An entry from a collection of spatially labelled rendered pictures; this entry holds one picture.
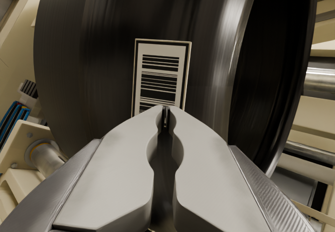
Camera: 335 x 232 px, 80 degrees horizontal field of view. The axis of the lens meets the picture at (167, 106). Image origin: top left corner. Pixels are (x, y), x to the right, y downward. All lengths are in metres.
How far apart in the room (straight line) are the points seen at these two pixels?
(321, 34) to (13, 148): 0.90
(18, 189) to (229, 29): 0.38
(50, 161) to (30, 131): 0.09
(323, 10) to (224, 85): 0.71
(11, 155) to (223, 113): 0.39
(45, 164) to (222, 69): 0.34
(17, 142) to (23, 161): 0.04
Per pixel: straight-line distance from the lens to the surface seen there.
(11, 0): 0.89
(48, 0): 0.30
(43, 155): 0.44
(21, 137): 0.47
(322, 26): 0.84
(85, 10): 0.20
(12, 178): 0.45
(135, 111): 0.15
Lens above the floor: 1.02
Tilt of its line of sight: 8 degrees up
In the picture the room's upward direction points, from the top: 23 degrees clockwise
